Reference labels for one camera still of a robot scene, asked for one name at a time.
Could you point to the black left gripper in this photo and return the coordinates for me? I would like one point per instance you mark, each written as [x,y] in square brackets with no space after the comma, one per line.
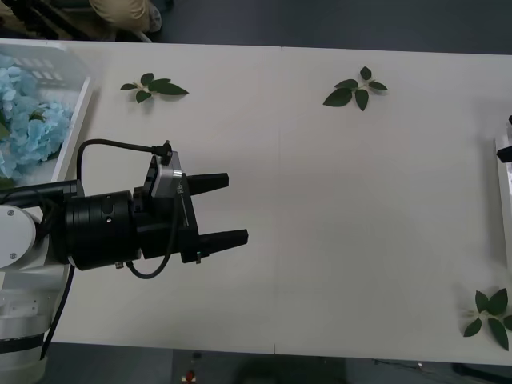
[160,236]

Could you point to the silver and black left arm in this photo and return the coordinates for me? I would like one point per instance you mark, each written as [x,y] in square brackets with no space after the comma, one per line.
[100,224]

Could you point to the shallow white box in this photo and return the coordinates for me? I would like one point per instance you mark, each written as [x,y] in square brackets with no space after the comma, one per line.
[505,208]

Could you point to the loose green leaf twig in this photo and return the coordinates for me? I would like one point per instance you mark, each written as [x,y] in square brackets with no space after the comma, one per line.
[498,302]
[164,86]
[340,96]

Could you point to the white slotted box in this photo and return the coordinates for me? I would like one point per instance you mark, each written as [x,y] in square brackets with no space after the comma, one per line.
[76,120]

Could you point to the red button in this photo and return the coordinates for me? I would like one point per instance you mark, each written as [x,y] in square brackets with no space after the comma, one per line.
[189,377]

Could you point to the person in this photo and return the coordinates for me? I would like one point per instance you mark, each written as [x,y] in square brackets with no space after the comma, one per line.
[120,10]

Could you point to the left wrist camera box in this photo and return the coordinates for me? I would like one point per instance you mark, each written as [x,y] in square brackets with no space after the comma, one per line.
[170,184]

